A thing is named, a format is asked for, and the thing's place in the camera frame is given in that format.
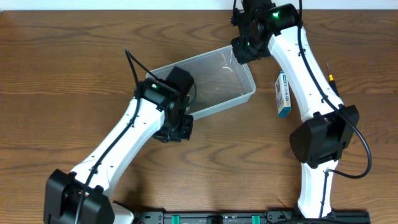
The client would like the black yellow handled screwdriver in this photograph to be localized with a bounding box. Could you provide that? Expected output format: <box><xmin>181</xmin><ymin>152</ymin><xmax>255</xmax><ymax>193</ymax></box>
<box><xmin>326</xmin><ymin>62</ymin><xmax>340</xmax><ymax>96</ymax></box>

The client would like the clear plastic storage container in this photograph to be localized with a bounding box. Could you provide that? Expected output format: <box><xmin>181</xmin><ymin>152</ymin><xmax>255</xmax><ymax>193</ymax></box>
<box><xmin>152</xmin><ymin>45</ymin><xmax>256</xmax><ymax>120</ymax></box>

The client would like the blue white screwdriver set box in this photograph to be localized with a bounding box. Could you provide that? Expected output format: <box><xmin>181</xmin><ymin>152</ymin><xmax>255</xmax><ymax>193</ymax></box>
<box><xmin>275</xmin><ymin>71</ymin><xmax>292</xmax><ymax>118</ymax></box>

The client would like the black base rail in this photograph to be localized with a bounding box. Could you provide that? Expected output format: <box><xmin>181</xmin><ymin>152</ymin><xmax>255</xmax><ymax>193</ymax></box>
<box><xmin>132</xmin><ymin>209</ymin><xmax>371</xmax><ymax>224</ymax></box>

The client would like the black cable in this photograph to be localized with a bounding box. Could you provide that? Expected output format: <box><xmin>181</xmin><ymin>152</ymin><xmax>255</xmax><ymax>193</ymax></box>
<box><xmin>297</xmin><ymin>0</ymin><xmax>373</xmax><ymax>218</ymax></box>
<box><xmin>73</xmin><ymin>47</ymin><xmax>162</xmax><ymax>224</ymax></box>

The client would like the left black cable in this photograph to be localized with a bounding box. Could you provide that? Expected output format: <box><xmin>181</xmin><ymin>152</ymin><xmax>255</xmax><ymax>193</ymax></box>
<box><xmin>73</xmin><ymin>47</ymin><xmax>162</xmax><ymax>224</ymax></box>

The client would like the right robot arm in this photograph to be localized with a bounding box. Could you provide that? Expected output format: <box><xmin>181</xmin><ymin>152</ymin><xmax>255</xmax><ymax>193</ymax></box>
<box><xmin>230</xmin><ymin>1</ymin><xmax>359</xmax><ymax>219</ymax></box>

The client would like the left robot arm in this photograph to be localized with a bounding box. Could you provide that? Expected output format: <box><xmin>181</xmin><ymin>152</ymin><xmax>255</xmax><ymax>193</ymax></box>
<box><xmin>43</xmin><ymin>67</ymin><xmax>195</xmax><ymax>223</ymax></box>

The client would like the right black cable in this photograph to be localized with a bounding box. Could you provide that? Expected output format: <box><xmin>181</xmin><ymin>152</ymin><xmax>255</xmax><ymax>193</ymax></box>
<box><xmin>297</xmin><ymin>0</ymin><xmax>373</xmax><ymax>218</ymax></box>

